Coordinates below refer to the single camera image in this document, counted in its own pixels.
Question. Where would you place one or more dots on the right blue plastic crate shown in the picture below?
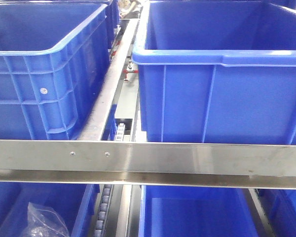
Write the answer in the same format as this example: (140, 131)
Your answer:
(217, 71)

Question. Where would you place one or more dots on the clear plastic bag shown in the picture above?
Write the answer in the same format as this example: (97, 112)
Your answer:
(44, 221)

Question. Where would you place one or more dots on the stainless steel shelf rail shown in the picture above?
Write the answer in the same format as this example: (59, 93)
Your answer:
(182, 164)

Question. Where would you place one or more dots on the lower middle blue crate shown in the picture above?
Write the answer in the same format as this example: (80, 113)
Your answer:
(174, 211)

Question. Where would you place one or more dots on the left blue plastic crate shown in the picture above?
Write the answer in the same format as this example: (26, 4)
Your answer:
(53, 60)

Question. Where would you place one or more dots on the blue plastic crate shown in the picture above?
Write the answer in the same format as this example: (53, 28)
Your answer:
(53, 60)
(217, 71)

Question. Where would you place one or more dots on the lower left blue crate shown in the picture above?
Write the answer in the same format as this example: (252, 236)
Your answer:
(73, 202)

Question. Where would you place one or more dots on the far right blue crate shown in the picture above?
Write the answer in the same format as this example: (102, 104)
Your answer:
(280, 209)

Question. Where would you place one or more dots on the roller conveyor track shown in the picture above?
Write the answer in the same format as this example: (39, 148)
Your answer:
(103, 210)

